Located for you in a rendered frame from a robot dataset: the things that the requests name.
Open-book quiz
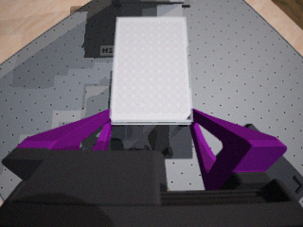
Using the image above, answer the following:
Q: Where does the white microplate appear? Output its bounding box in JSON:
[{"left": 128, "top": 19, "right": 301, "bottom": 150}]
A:
[{"left": 110, "top": 16, "right": 193, "bottom": 125}]

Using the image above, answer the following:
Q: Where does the grey plate hotel rack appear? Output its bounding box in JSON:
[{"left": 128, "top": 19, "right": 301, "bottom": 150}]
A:
[{"left": 119, "top": 0, "right": 185, "bottom": 17}]

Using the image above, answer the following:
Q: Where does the grey perforated base plate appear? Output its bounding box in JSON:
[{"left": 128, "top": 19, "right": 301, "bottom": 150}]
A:
[{"left": 0, "top": 0, "right": 303, "bottom": 202}]

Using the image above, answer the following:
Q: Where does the dark grey rectangular plate with corner brackets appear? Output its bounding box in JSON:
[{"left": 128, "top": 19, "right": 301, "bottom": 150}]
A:
[{"left": 245, "top": 124, "right": 303, "bottom": 201}]

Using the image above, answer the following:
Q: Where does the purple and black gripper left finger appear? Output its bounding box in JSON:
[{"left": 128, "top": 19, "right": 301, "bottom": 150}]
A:
[{"left": 16, "top": 109, "right": 113, "bottom": 150}]

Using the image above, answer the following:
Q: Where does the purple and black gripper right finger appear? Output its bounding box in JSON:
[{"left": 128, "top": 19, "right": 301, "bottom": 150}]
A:
[{"left": 189, "top": 108, "right": 287, "bottom": 190}]

